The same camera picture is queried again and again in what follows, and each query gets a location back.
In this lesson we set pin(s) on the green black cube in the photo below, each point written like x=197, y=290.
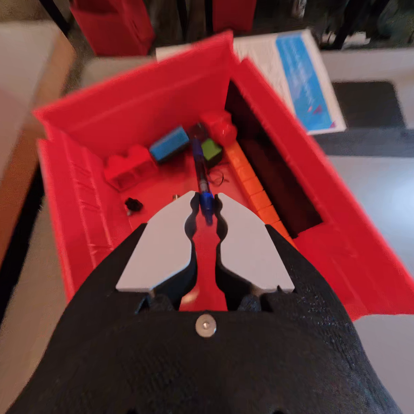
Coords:
x=211, y=150

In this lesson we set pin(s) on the white paper with blue band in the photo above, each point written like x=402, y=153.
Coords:
x=297, y=81

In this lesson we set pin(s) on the red lidded container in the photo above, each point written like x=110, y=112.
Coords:
x=113, y=29
x=234, y=14

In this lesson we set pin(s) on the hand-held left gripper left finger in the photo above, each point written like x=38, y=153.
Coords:
x=158, y=255

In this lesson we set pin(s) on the red plastic bin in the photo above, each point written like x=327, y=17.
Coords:
x=145, y=97

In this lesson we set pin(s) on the red toy block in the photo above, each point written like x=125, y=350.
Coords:
x=129, y=168
x=220, y=127

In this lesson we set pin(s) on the small black clip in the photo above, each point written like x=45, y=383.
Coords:
x=133, y=205

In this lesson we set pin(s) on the blue pen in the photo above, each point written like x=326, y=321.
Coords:
x=207, y=203

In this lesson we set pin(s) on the orange block strip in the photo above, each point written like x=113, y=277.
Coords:
x=258, y=194

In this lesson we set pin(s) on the blue eraser block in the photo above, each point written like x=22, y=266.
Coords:
x=169, y=145

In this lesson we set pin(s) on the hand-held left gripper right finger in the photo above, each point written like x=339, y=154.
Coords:
x=255, y=255

